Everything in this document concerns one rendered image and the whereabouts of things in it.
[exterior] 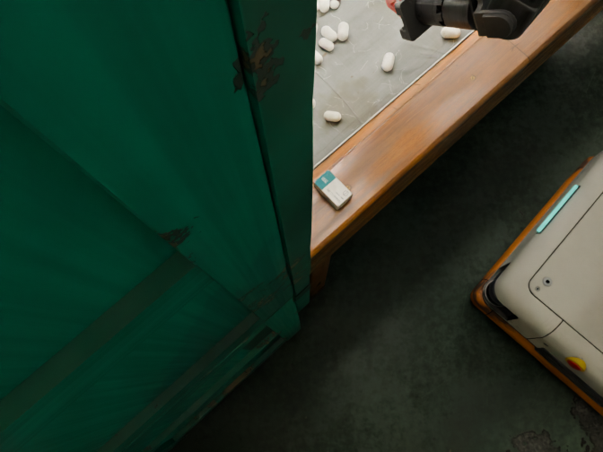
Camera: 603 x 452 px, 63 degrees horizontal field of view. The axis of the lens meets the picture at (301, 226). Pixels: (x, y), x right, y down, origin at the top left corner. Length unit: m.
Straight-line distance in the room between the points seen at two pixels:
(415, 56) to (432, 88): 0.09
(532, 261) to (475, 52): 0.64
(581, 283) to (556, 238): 0.13
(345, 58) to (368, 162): 0.23
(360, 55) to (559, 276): 0.80
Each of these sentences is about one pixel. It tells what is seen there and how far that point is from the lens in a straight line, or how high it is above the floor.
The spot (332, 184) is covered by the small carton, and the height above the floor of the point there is 0.78.
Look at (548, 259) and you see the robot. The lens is 1.46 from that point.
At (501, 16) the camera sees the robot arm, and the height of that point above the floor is 1.03.
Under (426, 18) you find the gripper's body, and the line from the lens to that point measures 0.83.
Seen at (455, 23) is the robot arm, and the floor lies 0.96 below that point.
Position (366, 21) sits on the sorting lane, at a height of 0.74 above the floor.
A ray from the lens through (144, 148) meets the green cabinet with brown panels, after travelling 0.16.
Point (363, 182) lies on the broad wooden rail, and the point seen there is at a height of 0.76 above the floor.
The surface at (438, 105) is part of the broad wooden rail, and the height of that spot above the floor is 0.76.
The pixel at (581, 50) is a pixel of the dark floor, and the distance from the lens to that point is 2.14.
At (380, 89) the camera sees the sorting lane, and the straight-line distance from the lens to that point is 0.97.
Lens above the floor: 1.57
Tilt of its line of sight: 75 degrees down
